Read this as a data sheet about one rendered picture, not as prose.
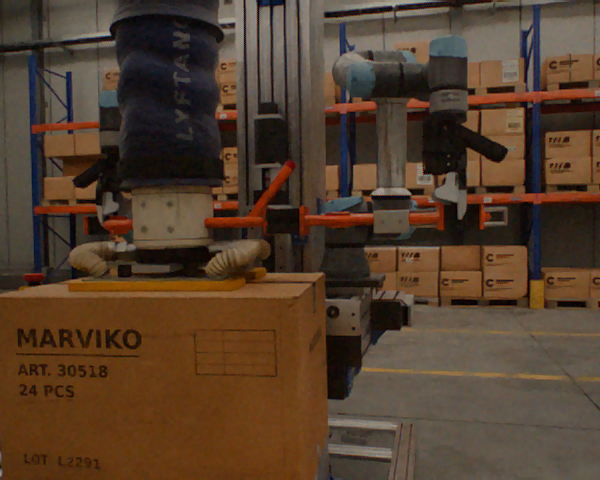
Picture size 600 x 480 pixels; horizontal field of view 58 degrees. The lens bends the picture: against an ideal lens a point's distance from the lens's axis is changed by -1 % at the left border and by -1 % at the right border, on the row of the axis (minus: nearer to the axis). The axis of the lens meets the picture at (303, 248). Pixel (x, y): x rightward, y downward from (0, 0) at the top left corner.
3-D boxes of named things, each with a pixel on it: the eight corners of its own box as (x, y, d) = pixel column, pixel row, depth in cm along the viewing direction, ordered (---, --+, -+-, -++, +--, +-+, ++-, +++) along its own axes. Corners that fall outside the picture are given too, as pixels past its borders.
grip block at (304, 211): (262, 236, 110) (261, 207, 110) (272, 234, 120) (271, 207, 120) (303, 235, 109) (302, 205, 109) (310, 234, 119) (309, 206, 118)
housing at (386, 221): (373, 233, 108) (373, 210, 108) (374, 232, 115) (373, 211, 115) (409, 232, 107) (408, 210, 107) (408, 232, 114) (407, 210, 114)
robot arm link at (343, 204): (321, 242, 164) (320, 197, 164) (365, 241, 165) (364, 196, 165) (326, 243, 152) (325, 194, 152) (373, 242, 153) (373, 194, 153)
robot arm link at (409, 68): (392, 69, 123) (405, 54, 112) (440, 70, 124) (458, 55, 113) (392, 104, 124) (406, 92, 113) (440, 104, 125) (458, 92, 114)
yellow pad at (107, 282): (66, 292, 107) (65, 267, 107) (93, 286, 117) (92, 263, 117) (232, 292, 102) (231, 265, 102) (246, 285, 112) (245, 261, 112)
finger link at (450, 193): (434, 220, 105) (432, 177, 109) (466, 219, 105) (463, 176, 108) (436, 213, 103) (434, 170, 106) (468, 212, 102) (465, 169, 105)
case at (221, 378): (2, 498, 106) (-10, 295, 104) (105, 422, 145) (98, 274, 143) (304, 517, 97) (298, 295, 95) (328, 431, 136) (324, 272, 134)
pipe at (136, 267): (71, 273, 109) (70, 244, 109) (129, 263, 134) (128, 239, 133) (234, 272, 104) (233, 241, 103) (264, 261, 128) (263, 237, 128)
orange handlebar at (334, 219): (54, 234, 119) (53, 218, 119) (120, 231, 149) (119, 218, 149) (493, 225, 105) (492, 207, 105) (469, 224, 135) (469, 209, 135)
